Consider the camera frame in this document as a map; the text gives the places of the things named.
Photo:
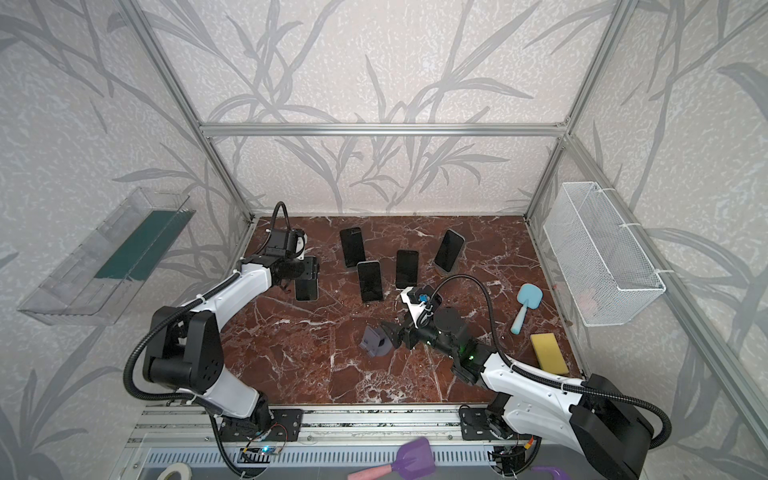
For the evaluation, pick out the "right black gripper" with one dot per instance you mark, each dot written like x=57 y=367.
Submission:
x=408 y=330

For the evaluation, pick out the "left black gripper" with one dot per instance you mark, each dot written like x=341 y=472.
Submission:
x=306 y=268

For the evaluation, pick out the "grey phone stand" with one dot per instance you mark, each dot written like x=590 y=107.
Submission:
x=375 y=342

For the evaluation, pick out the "black phone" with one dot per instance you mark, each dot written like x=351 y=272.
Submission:
x=353 y=249
x=407 y=263
x=306 y=289
x=370 y=281

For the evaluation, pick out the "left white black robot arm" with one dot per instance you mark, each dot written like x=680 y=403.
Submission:
x=182 y=358

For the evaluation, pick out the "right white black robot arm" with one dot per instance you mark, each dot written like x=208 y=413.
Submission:
x=614 y=432

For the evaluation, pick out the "back right blue phone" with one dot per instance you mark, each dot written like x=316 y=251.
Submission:
x=450 y=249

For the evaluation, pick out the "purple pink toy shovel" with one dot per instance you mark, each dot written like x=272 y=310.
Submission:
x=414 y=460

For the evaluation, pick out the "yellow sponge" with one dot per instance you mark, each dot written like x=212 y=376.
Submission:
x=548 y=354

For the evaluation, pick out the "white tape roll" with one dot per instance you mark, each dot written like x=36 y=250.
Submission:
x=176 y=471

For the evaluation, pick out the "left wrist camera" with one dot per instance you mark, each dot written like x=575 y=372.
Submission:
x=286 y=243

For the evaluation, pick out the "clear plastic wall shelf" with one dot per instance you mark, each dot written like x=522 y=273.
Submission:
x=95 y=284

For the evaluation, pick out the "white wire mesh basket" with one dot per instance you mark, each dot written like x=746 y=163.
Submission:
x=608 y=274

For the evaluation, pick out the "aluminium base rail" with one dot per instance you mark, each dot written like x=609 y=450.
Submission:
x=354 y=435

